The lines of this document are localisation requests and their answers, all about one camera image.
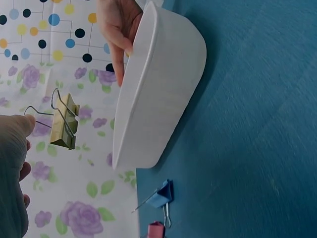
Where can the person's left thumb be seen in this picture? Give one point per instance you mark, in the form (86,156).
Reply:
(21,125)

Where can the person's right fingers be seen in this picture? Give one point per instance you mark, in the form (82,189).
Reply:
(118,57)

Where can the white oval bowl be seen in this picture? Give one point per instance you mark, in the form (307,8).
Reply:
(161,86)

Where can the blue binder clip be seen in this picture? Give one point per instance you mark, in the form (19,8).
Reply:
(159,197)

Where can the person's left hand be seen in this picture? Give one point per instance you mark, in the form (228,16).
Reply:
(11,178)

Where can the person's right hand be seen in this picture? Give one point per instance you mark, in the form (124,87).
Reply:
(116,22)

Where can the pink binder clip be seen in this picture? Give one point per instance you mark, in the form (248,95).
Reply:
(156,230)

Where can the yellow binder clip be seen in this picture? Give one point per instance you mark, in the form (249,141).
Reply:
(63,124)

